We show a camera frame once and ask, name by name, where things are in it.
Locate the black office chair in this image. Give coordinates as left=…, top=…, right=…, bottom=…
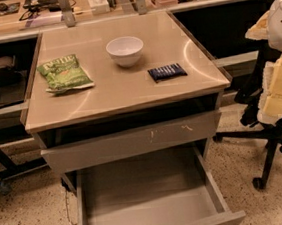
left=213, top=40, right=282, bottom=190

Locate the black desk leg frame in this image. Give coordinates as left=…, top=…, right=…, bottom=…
left=0, top=119, right=52, bottom=196

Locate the metal frame post left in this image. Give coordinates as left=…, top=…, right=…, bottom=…
left=58, top=0, right=75, bottom=28

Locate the beige drawer cabinet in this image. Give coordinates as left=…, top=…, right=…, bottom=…
left=9, top=3, right=249, bottom=225

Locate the dark blue snack bar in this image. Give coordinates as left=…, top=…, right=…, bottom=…
left=148, top=63, right=187, bottom=83

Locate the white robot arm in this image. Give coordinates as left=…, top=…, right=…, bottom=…
left=245, top=0, right=282, bottom=125

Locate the green chip bag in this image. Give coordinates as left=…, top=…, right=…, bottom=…
left=37, top=54, right=95, bottom=94

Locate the white ceramic bowl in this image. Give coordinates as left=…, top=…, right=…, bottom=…
left=106, top=36, right=144, bottom=68

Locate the closed upper drawer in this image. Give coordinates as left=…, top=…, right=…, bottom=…
left=42, top=109, right=221, bottom=174

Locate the white tissue box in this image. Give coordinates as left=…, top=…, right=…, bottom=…
left=88, top=0, right=110, bottom=15

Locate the open lower drawer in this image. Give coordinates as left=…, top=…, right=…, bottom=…
left=77, top=145, right=245, bottom=225

